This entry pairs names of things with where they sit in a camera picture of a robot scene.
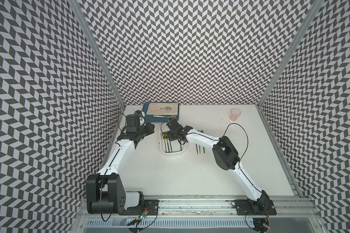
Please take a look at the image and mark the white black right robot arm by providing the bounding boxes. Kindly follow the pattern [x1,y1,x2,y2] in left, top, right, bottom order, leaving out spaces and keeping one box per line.
[166,118,277,216]

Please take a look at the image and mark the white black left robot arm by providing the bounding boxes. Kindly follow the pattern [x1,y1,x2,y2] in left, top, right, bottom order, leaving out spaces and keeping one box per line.
[86,122,155,215]

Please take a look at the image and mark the white plastic storage box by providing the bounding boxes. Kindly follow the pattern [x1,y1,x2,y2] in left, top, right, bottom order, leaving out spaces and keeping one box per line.
[159,125,186,155]

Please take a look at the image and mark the teal rectangular tray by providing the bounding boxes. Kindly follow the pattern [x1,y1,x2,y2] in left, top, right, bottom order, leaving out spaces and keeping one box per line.
[142,102,179,123]

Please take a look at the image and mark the beige folded cloth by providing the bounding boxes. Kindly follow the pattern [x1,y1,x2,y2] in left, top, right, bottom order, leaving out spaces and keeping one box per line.
[146,103,179,116]

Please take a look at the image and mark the pink translucent cup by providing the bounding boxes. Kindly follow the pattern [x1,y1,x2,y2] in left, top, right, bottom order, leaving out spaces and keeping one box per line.
[229,108,241,121]

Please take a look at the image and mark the white handled metal spoon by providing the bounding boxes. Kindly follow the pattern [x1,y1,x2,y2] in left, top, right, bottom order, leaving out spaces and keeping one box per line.
[153,115,174,118]

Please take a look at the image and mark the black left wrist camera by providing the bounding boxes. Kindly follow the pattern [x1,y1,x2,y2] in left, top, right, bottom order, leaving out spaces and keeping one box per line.
[125,114,141,133]

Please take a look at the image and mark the pink handled slotted spoon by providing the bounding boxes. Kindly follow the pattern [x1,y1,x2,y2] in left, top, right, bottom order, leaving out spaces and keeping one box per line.
[149,106,172,111]

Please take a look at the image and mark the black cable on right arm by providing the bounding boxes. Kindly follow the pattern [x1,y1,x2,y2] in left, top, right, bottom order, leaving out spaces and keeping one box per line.
[224,123,249,162]

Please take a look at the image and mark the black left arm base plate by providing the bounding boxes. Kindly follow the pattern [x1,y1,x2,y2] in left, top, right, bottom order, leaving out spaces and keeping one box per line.
[119,199,159,216]

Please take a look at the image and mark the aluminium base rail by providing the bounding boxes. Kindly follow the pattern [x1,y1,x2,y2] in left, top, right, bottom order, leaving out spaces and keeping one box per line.
[70,196,328,233]

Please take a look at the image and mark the left electronics board with wires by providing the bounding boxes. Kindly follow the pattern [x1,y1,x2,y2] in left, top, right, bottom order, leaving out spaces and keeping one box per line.
[127,205,158,233]

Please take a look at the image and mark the electronics board with wires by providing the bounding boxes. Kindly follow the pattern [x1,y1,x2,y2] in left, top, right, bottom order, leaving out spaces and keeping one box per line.
[127,205,158,233]
[244,212,270,233]

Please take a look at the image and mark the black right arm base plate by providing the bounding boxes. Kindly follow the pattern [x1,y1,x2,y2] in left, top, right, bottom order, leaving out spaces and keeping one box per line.
[232,199,277,216]

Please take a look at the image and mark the right electronics board with wires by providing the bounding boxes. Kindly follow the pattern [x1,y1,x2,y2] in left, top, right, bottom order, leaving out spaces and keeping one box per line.
[244,212,270,233]

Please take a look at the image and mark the aluminium corner post left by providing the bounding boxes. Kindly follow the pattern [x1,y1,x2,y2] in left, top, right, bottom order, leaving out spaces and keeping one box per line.
[68,0,125,108]

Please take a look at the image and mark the aluminium corner post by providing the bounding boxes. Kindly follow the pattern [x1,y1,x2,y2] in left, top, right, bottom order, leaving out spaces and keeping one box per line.
[68,0,125,108]
[256,1,325,109]

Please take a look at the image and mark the aluminium corner post right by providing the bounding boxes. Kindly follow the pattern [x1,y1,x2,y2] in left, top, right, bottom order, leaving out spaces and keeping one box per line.
[256,1,325,109]

